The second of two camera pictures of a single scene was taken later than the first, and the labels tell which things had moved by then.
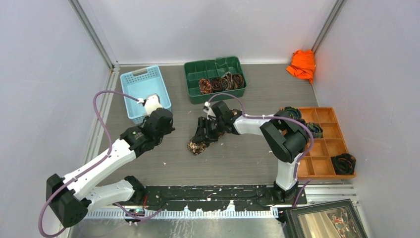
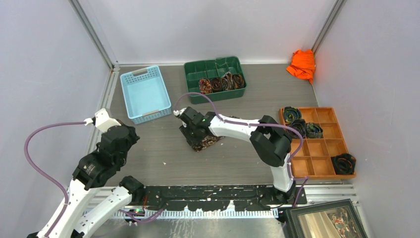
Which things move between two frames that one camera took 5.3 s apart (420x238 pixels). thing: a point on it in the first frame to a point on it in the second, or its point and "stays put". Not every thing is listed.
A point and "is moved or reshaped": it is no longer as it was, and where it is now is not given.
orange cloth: x=303 y=65 stays put
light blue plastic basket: x=137 y=85 stays put
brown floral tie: x=196 y=148 is moved or reshaped
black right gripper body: x=221 y=122 to x=192 y=137
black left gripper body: x=160 y=138 to x=133 y=140
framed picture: x=338 y=219 stays put
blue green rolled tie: x=293 y=113 stays put
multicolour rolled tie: x=205 y=85 stays put
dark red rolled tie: x=216 y=85 stays put
